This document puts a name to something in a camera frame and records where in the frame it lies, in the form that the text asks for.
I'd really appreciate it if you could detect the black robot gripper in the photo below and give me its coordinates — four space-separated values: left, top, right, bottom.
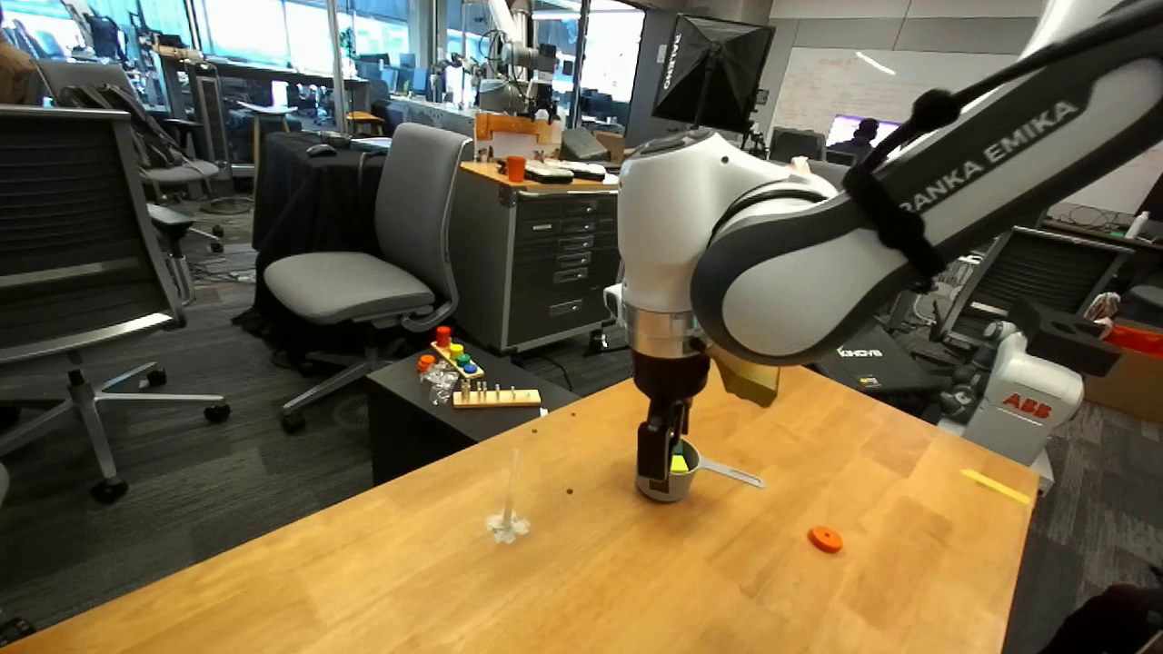
631 353 710 479

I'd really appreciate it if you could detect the grey measuring cup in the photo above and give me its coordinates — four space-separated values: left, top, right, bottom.
636 439 767 504

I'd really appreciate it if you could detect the white ABB robot base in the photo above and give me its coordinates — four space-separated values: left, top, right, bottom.
967 325 1083 464

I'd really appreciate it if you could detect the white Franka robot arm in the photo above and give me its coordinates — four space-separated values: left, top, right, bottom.
617 0 1163 503

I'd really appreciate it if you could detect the orange round disc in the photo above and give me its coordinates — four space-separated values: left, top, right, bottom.
806 527 845 553

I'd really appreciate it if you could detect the grey filing cabinet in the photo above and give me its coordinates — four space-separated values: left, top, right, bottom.
450 164 617 353

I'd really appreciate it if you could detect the small black side table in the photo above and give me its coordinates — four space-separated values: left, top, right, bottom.
369 353 576 482

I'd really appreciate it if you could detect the grey chair at right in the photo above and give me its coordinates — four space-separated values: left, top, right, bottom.
261 125 469 434

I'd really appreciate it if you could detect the yellow tape strip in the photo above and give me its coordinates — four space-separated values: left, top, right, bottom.
959 469 1031 504

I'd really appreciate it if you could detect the black softbox light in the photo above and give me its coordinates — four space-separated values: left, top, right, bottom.
654 15 773 132

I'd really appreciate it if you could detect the black mesh office chair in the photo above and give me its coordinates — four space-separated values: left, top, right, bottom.
0 107 233 504

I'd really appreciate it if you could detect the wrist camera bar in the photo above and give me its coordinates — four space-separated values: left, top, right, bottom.
710 344 780 407

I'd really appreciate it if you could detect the colourful stacking ring toy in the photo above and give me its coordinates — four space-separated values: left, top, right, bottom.
413 325 482 404

